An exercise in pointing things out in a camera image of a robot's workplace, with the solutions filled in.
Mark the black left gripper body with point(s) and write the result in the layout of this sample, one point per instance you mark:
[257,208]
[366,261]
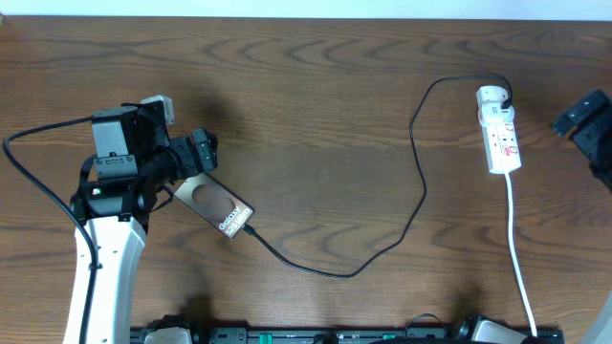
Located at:
[176,161]

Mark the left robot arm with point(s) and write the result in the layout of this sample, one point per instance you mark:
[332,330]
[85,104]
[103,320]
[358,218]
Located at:
[135,159]

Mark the white charger adapter plug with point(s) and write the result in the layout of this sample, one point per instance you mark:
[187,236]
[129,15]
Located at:
[491,93]

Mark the white power strip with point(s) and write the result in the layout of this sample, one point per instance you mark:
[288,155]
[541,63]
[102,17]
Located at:
[499,137]

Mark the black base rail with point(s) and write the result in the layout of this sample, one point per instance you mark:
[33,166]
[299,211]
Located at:
[229,335]

